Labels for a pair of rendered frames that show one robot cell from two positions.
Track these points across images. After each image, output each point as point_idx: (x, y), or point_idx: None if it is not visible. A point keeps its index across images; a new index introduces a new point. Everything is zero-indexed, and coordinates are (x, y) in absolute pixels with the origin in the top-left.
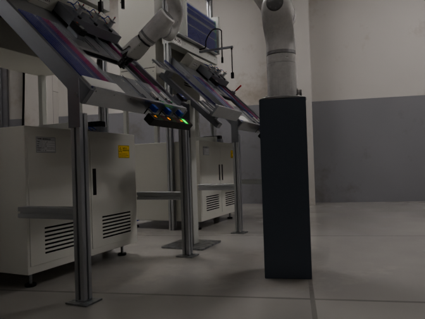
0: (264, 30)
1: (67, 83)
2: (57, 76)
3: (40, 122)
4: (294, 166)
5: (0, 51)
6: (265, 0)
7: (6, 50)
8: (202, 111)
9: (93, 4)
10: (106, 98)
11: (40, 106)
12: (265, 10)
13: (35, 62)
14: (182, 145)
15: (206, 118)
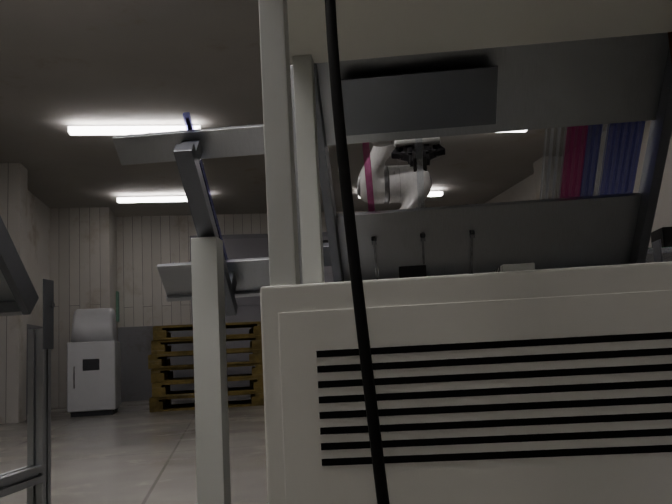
0: (415, 205)
1: (661, 248)
2: (652, 224)
3: (293, 191)
4: None
5: (611, 23)
6: (429, 176)
7: (605, 34)
8: (227, 272)
9: None
10: None
11: (290, 111)
12: (429, 187)
13: (461, 29)
14: None
15: (230, 291)
